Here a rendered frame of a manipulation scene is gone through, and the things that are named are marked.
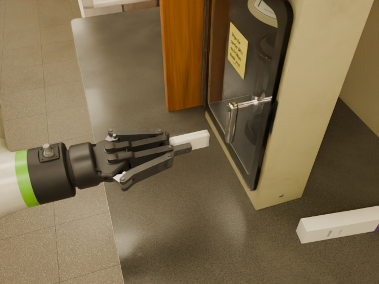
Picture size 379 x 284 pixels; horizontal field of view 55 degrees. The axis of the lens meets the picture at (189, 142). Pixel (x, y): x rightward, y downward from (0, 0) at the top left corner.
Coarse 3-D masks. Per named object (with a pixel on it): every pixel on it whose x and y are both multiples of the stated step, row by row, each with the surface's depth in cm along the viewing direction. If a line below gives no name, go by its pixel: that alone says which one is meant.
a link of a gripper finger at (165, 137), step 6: (168, 132) 63; (150, 138) 63; (156, 138) 63; (162, 138) 63; (168, 138) 63; (108, 144) 61; (114, 144) 61; (120, 144) 61; (126, 144) 61; (132, 144) 62; (138, 144) 62; (144, 144) 62; (150, 144) 63; (156, 144) 63; (108, 150) 61; (114, 150) 61; (132, 150) 62; (138, 150) 63
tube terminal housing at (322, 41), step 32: (288, 0) 48; (320, 0) 46; (352, 0) 48; (320, 32) 50; (352, 32) 51; (288, 64) 52; (320, 64) 54; (288, 96) 56; (320, 96) 59; (288, 128) 62; (320, 128) 65; (288, 160) 69; (256, 192) 75; (288, 192) 77
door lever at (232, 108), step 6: (252, 96) 63; (234, 102) 62; (246, 102) 62; (252, 102) 62; (228, 108) 61; (234, 108) 61; (240, 108) 62; (228, 114) 62; (234, 114) 62; (228, 120) 63; (234, 120) 63; (228, 126) 64; (234, 126) 64; (228, 132) 65; (234, 132) 65; (228, 138) 66; (234, 138) 67
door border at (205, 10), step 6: (204, 12) 77; (204, 18) 78; (204, 30) 80; (204, 36) 81; (204, 48) 83; (204, 54) 84; (204, 60) 85; (204, 66) 86; (204, 72) 87; (204, 78) 88; (204, 84) 89; (204, 90) 90; (204, 96) 92; (204, 102) 93
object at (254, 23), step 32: (224, 0) 66; (256, 0) 54; (224, 32) 69; (256, 32) 57; (288, 32) 49; (224, 64) 73; (256, 64) 59; (224, 96) 77; (256, 96) 62; (224, 128) 82; (256, 128) 65; (256, 160) 68
